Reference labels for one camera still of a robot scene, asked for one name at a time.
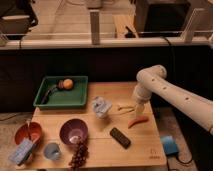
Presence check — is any white crumpled packet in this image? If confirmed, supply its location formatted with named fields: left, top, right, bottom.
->
left=92, top=96, right=112, bottom=119

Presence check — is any black handled utensil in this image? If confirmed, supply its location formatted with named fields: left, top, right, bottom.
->
left=41, top=80, right=64, bottom=104

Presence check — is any black remote control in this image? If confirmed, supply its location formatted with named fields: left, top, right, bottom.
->
left=110, top=127, right=131, bottom=149

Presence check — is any dark grape bunch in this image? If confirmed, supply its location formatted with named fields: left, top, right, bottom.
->
left=69, top=141, right=88, bottom=171

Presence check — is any orange carrot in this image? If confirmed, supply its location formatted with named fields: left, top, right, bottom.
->
left=128, top=116, right=149, bottom=129

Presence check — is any green plastic tray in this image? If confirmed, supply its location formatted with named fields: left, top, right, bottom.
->
left=33, top=76, right=88, bottom=110

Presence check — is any purple bowl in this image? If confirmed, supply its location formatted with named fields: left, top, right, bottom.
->
left=59, top=118, right=88, bottom=146

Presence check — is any red bowl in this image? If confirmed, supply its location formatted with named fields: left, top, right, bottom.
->
left=14, top=122, right=43, bottom=145

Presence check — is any orange fruit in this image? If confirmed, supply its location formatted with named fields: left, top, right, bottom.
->
left=63, top=79, right=74, bottom=90

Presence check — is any blue cup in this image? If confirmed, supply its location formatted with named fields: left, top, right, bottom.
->
left=43, top=143, right=61, bottom=160

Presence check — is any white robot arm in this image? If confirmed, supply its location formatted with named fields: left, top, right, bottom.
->
left=133, top=65, right=213, bottom=135

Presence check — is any blue object on floor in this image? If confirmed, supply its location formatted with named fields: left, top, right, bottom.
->
left=161, top=136, right=179, bottom=155

